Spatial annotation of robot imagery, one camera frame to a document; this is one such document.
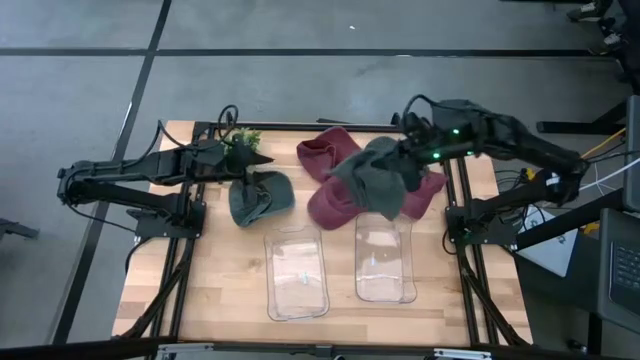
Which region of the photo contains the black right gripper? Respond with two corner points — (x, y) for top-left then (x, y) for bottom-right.
(380, 112), (436, 194)

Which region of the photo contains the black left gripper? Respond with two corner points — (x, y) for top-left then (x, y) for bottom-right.
(209, 133), (276, 202)

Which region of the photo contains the dark green cap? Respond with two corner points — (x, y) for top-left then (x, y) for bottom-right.
(329, 135), (426, 222)
(228, 169), (297, 229)

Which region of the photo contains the maroon cap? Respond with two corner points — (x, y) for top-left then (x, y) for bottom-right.
(296, 125), (364, 184)
(306, 175), (371, 232)
(399, 169), (450, 221)

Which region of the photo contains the small green artificial plant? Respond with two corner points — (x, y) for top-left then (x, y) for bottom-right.
(225, 127), (263, 155)

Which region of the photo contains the clear plastic bin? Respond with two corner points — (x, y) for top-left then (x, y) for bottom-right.
(353, 212), (419, 305)

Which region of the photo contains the clear bin with white sticker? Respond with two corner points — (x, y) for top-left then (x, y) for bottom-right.
(263, 223), (331, 323)

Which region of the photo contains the black stand foot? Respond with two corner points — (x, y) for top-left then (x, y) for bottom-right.
(536, 99), (632, 136)

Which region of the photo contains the white box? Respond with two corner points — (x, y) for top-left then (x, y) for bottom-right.
(514, 205), (581, 279)

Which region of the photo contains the black diagonal bar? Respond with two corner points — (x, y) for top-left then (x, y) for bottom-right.
(514, 188), (626, 252)

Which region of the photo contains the person's shoe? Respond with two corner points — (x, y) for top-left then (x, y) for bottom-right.
(588, 32), (624, 56)
(566, 1), (601, 24)

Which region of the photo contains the grey monitor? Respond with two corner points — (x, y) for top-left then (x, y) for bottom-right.
(624, 94), (640, 212)

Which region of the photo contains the grey stand foot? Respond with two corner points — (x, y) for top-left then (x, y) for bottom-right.
(0, 217), (41, 242)

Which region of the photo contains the person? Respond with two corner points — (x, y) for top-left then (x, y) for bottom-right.
(597, 0), (640, 96)

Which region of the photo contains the black crossbar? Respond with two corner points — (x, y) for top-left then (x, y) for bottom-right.
(0, 335), (640, 360)

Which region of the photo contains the dark grey laptop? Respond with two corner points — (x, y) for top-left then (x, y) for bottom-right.
(597, 207), (640, 334)

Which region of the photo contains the black aluminium extrusion frame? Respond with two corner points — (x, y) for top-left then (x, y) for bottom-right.
(115, 119), (532, 349)

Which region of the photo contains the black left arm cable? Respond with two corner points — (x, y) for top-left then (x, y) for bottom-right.
(157, 103), (241, 150)

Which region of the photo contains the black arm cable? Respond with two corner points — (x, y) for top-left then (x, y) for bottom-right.
(157, 103), (241, 150)
(401, 93), (437, 120)

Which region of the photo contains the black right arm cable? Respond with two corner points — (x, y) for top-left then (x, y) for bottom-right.
(401, 93), (437, 120)

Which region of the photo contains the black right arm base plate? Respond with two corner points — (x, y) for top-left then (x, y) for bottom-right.
(444, 202), (519, 249)

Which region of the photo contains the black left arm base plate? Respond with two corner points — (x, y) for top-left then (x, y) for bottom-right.
(126, 199), (207, 240)

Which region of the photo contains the silver metal bracket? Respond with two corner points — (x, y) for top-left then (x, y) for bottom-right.
(432, 347), (494, 360)
(156, 342), (215, 360)

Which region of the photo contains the yellow cable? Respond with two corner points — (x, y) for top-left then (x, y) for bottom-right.
(581, 127), (627, 160)

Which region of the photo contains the white cable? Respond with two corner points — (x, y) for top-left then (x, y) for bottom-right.
(542, 157), (640, 207)

